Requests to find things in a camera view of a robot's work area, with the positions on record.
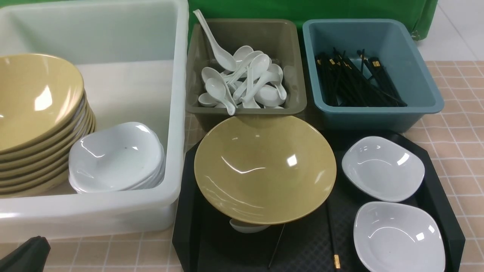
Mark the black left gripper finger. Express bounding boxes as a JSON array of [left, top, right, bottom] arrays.
[[0, 236, 51, 272]]

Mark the white ceramic soup spoon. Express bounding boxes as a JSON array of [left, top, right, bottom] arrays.
[[229, 218, 270, 234]]

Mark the white spoon leaning on bin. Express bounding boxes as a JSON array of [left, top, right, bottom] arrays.
[[193, 10, 237, 72]]

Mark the blue plastic chopstick bin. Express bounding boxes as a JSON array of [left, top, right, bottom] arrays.
[[302, 19, 444, 132]]

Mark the black plastic serving tray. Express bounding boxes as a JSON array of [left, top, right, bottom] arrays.
[[172, 130, 465, 272]]

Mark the large white plastic tub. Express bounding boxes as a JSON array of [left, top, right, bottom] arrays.
[[1, 0, 189, 243]]

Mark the pile of black chopsticks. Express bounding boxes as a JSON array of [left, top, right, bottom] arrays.
[[315, 48, 408, 107]]

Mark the green cloth backdrop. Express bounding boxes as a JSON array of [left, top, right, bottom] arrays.
[[188, 0, 437, 40]]

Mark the pile of white spoons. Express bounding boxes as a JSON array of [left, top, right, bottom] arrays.
[[197, 45, 288, 109]]

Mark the black chopstick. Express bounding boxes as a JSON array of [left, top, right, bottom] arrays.
[[267, 224, 286, 270], [326, 198, 341, 272]]

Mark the white dish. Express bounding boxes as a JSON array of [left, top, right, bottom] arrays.
[[353, 201, 446, 272], [341, 136, 425, 202]]

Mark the stack of yellow bowls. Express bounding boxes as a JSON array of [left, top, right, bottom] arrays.
[[0, 53, 96, 199]]

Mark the yellow noodle bowl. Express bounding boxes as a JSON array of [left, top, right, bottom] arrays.
[[194, 115, 337, 225]]

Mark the stack of white dishes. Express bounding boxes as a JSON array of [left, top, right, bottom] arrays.
[[68, 122, 166, 193]]

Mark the olive plastic spoon bin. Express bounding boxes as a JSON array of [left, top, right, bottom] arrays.
[[185, 19, 307, 131]]

